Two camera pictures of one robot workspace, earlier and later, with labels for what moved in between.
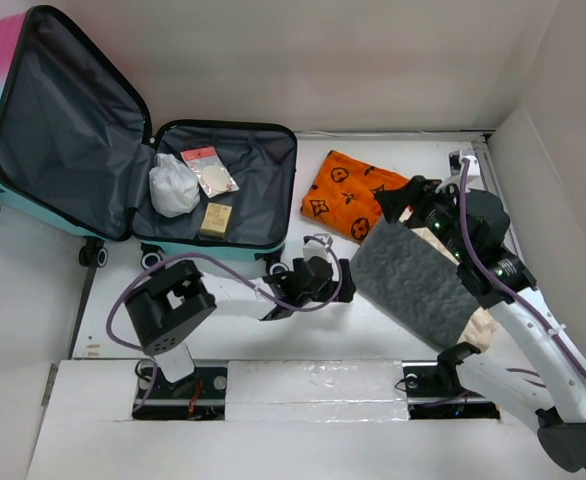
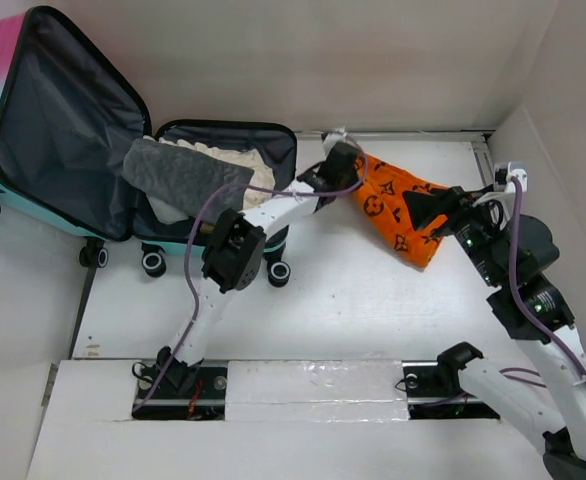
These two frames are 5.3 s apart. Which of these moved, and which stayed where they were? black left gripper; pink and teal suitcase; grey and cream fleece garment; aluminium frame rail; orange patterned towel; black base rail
Moved: grey and cream fleece garment; orange patterned towel; black left gripper
Stayed: black base rail; pink and teal suitcase; aluminium frame rail
